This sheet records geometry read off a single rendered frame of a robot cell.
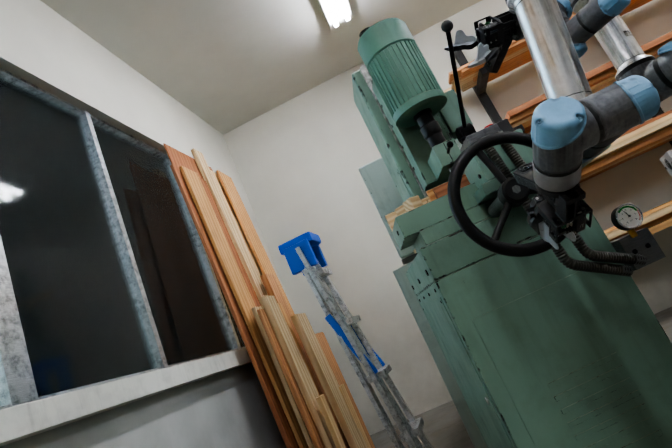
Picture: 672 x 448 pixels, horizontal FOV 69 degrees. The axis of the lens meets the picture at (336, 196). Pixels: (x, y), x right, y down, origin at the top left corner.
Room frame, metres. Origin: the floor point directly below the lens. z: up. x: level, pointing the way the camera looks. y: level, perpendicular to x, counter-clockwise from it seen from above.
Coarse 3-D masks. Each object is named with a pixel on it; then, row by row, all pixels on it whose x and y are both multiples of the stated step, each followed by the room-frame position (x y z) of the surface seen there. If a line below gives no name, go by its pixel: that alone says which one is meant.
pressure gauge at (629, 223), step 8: (616, 208) 1.22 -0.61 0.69; (624, 208) 1.21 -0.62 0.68; (632, 208) 1.22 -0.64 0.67; (616, 216) 1.21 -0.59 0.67; (624, 216) 1.21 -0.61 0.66; (632, 216) 1.21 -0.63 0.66; (640, 216) 1.22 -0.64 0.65; (616, 224) 1.23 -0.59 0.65; (624, 224) 1.21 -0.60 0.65; (632, 224) 1.21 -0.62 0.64; (640, 224) 1.21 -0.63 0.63; (632, 232) 1.23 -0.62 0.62
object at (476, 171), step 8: (512, 144) 1.17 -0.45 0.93; (504, 152) 1.17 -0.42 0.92; (520, 152) 1.18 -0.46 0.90; (528, 152) 1.18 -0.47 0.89; (472, 160) 1.19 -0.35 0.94; (480, 160) 1.17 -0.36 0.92; (504, 160) 1.17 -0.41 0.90; (528, 160) 1.18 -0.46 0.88; (472, 168) 1.22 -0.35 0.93; (480, 168) 1.17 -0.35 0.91; (512, 168) 1.17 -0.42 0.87; (472, 176) 1.26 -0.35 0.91; (480, 176) 1.19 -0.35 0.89; (488, 176) 1.17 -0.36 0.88; (480, 184) 1.23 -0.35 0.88
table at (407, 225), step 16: (464, 192) 1.26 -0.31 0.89; (480, 192) 1.20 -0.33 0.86; (496, 192) 1.19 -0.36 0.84; (416, 208) 1.26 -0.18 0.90; (432, 208) 1.26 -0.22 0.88; (448, 208) 1.26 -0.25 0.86; (464, 208) 1.26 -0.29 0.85; (400, 224) 1.26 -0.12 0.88; (416, 224) 1.26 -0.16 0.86; (432, 224) 1.26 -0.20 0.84; (400, 240) 1.36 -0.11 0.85
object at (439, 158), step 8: (440, 144) 1.38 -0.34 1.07; (456, 144) 1.38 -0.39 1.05; (432, 152) 1.41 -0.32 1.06; (440, 152) 1.38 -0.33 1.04; (456, 152) 1.38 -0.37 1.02; (432, 160) 1.45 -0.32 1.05; (440, 160) 1.38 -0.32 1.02; (448, 160) 1.38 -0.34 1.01; (432, 168) 1.49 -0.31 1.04; (440, 168) 1.41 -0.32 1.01; (448, 168) 1.43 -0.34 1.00; (440, 176) 1.48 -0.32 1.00
